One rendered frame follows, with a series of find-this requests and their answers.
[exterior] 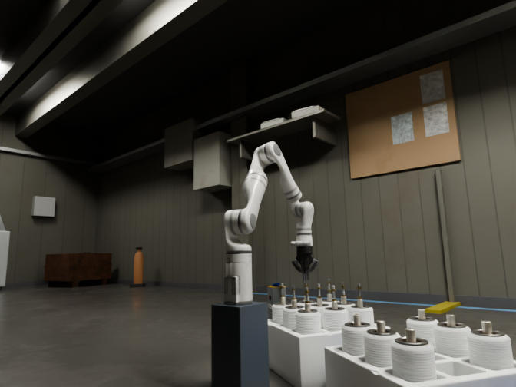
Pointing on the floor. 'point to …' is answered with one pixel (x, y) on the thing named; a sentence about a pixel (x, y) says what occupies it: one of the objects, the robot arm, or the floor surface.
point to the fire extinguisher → (138, 269)
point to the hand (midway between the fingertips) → (305, 277)
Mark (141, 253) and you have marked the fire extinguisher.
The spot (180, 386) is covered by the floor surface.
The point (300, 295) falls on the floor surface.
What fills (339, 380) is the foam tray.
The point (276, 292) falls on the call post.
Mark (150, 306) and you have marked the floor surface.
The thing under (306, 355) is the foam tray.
